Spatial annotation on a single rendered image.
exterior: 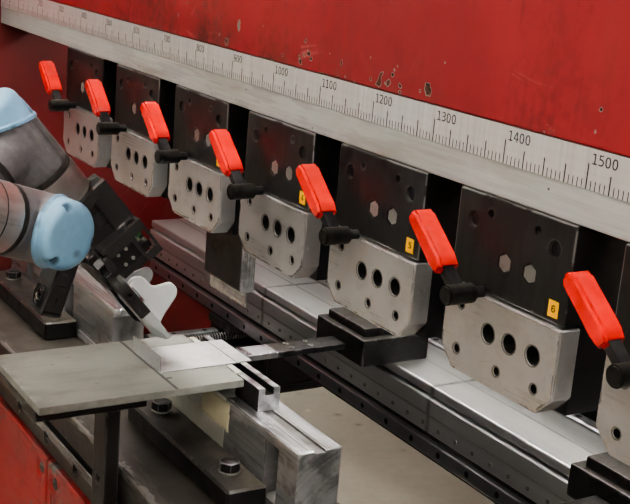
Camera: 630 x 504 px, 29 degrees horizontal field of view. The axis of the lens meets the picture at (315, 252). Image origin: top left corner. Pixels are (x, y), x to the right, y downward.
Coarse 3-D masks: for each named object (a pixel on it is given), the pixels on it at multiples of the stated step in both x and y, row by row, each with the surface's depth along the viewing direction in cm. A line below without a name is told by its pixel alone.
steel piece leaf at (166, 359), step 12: (144, 348) 153; (156, 348) 158; (168, 348) 158; (180, 348) 159; (192, 348) 159; (204, 348) 159; (216, 348) 160; (144, 360) 154; (156, 360) 150; (168, 360) 154; (180, 360) 154; (192, 360) 155; (204, 360) 155; (216, 360) 156; (228, 360) 156; (168, 372) 151
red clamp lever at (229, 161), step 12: (216, 132) 139; (228, 132) 140; (216, 144) 138; (228, 144) 138; (216, 156) 138; (228, 156) 137; (228, 168) 137; (240, 168) 137; (240, 180) 136; (228, 192) 136; (240, 192) 135; (252, 192) 136
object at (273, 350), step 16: (320, 320) 170; (336, 320) 168; (352, 320) 165; (320, 336) 170; (336, 336) 167; (352, 336) 163; (368, 336) 163; (384, 336) 164; (400, 336) 164; (416, 336) 166; (240, 352) 159; (256, 352) 159; (272, 352) 159; (288, 352) 160; (304, 352) 162; (352, 352) 164; (368, 352) 162; (384, 352) 163; (400, 352) 165; (416, 352) 166
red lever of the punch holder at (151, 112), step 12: (144, 108) 155; (156, 108) 155; (144, 120) 155; (156, 120) 154; (156, 132) 153; (168, 132) 154; (168, 144) 153; (156, 156) 152; (168, 156) 152; (180, 156) 153
